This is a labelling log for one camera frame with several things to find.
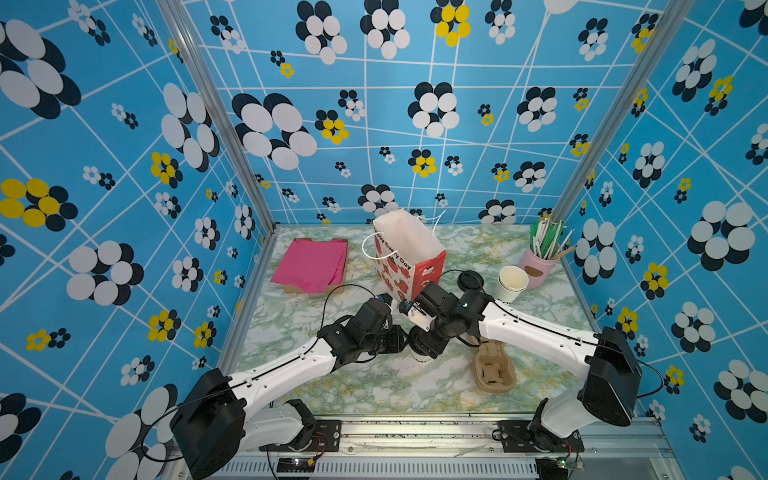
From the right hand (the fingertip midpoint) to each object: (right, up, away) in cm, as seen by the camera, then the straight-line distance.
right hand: (427, 338), depth 81 cm
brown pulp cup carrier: (+18, -9, 0) cm, 20 cm away
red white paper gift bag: (-4, +22, +15) cm, 27 cm away
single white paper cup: (-1, -7, +3) cm, 8 cm away
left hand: (-4, +1, -3) cm, 5 cm away
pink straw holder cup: (+38, +18, +14) cm, 44 cm away
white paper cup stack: (+27, +15, +10) cm, 32 cm away
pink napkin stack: (-39, +19, +28) cm, 51 cm away
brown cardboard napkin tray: (-30, +12, +19) cm, 37 cm away
